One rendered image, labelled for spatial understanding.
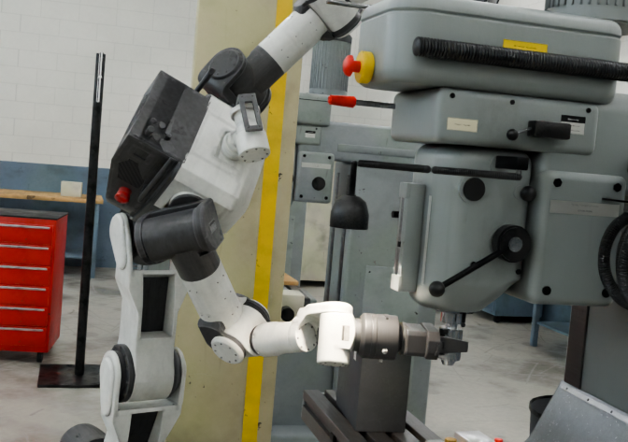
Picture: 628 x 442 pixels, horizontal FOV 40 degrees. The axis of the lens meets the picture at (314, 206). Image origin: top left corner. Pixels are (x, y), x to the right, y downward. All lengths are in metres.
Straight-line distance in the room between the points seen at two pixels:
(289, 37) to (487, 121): 0.59
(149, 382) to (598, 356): 1.04
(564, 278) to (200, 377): 2.01
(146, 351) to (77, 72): 8.57
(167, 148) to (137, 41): 8.87
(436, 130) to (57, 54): 9.20
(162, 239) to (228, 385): 1.81
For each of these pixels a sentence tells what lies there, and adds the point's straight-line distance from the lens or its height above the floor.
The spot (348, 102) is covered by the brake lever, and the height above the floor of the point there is 1.70.
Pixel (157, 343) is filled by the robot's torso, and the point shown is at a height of 1.10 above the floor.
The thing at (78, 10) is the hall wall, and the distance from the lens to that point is 10.63.
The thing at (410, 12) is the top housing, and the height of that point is 1.85.
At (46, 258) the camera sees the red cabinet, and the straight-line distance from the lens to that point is 6.05.
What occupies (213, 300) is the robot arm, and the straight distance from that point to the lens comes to 1.78.
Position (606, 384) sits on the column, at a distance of 1.95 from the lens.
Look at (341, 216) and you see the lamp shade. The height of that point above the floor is 1.48.
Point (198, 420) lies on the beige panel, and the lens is 3.47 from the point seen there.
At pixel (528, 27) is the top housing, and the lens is 1.63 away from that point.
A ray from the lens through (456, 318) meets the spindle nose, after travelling 1.71.
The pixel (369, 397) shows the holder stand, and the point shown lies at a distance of 2.02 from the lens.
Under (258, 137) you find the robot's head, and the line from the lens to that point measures 1.73.
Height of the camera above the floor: 1.59
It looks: 4 degrees down
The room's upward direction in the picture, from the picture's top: 5 degrees clockwise
